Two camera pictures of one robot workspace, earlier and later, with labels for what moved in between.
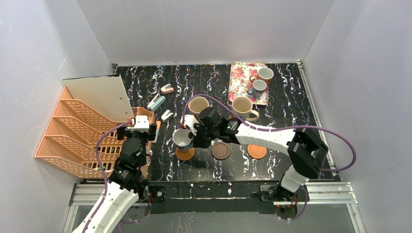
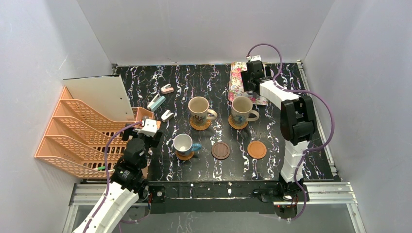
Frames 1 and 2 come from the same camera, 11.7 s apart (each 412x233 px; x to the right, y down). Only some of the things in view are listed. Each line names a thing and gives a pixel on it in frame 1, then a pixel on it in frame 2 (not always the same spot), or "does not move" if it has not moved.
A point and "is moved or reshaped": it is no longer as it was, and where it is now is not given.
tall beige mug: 242,106 does not move
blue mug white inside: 181,140 is moved or reshaped
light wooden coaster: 256,152 does not move
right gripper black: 197,138 -> 248,83
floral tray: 239,83 does not move
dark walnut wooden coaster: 220,150 does not move
